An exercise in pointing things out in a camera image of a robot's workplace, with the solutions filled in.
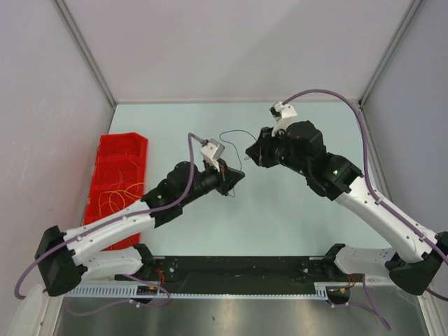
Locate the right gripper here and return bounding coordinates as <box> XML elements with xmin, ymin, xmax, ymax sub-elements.
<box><xmin>244</xmin><ymin>125</ymin><xmax>309</xmax><ymax>176</ymax></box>

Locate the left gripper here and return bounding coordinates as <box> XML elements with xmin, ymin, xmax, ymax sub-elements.
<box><xmin>179</xmin><ymin>158</ymin><xmax>244</xmax><ymax>207</ymax></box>

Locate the blue thin wire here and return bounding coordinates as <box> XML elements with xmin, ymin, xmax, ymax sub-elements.
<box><xmin>218</xmin><ymin>130</ymin><xmax>258</xmax><ymax>197</ymax></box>

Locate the pink thin wire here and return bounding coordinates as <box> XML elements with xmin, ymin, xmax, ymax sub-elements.
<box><xmin>96</xmin><ymin>138</ymin><xmax>144</xmax><ymax>183</ymax></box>

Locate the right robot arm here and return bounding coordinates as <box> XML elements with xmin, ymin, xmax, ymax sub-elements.
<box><xmin>246</xmin><ymin>121</ymin><xmax>447</xmax><ymax>295</ymax></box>

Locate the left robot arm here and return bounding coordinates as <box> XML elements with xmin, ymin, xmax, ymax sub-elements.
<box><xmin>35</xmin><ymin>160</ymin><xmax>245</xmax><ymax>297</ymax></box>

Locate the red plastic bin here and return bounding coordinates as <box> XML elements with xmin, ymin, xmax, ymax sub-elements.
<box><xmin>83</xmin><ymin>132</ymin><xmax>150</xmax><ymax>253</ymax></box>

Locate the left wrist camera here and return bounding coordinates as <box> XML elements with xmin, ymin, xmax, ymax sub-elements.
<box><xmin>200</xmin><ymin>139</ymin><xmax>225</xmax><ymax>172</ymax></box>

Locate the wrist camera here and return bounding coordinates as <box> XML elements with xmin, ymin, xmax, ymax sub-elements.
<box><xmin>200</xmin><ymin>139</ymin><xmax>225</xmax><ymax>172</ymax></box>
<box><xmin>269</xmin><ymin>101</ymin><xmax>298</xmax><ymax>137</ymax></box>

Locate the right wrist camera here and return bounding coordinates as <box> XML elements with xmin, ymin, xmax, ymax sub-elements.
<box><xmin>269</xmin><ymin>101</ymin><xmax>298</xmax><ymax>137</ymax></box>

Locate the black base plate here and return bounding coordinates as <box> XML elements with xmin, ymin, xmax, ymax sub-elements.
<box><xmin>134</xmin><ymin>256</ymin><xmax>349</xmax><ymax>295</ymax></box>

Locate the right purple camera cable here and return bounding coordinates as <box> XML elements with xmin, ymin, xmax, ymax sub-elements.
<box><xmin>283</xmin><ymin>89</ymin><xmax>448</xmax><ymax>332</ymax></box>

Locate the slotted cable duct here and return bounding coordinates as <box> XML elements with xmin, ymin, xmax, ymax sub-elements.
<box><xmin>68</xmin><ymin>282</ymin><xmax>354</xmax><ymax>301</ymax></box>

